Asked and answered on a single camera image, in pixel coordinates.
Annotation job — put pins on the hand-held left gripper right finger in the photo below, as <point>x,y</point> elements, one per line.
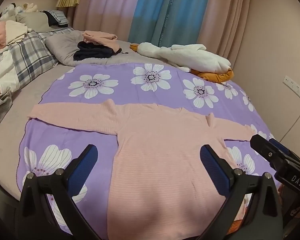
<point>215,170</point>

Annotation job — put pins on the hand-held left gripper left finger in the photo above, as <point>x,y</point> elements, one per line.
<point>82,167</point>

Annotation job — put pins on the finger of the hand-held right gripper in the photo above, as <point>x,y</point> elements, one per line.
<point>265,150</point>
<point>281,148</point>

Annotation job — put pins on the pink knit sweater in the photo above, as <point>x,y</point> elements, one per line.
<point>152,155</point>

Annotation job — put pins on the dark navy clothes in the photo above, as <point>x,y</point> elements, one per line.
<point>90,51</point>

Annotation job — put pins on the folded pink clothes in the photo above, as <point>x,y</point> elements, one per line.
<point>102,38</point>

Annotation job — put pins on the orange fuzzy cloth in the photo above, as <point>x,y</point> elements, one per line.
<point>234,227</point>

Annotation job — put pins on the purple floral blanket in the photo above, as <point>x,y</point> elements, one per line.
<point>125,90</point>

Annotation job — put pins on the grey cloth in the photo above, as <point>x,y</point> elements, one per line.
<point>3,110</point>

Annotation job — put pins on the white goose plush toy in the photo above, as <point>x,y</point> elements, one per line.
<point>190,57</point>

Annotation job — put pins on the white duvet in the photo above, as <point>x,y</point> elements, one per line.
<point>2,70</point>

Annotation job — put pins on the pink curtain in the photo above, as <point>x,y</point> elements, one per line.
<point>102,5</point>
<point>222,12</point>

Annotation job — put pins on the cream cloth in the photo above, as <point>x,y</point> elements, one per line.
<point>15,30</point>

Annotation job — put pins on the striped cloth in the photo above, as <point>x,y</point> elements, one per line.
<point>56,15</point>

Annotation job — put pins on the beige pillow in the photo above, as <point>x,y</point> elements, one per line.
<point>32,20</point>

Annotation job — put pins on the cream plush toy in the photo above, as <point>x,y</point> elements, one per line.
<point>30,7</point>

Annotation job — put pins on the blue curtain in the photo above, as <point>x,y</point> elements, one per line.
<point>160,10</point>

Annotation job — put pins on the white plush dog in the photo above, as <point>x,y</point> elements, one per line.
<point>10,11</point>

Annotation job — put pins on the white wall socket strip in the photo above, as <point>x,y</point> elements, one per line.
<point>295,86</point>

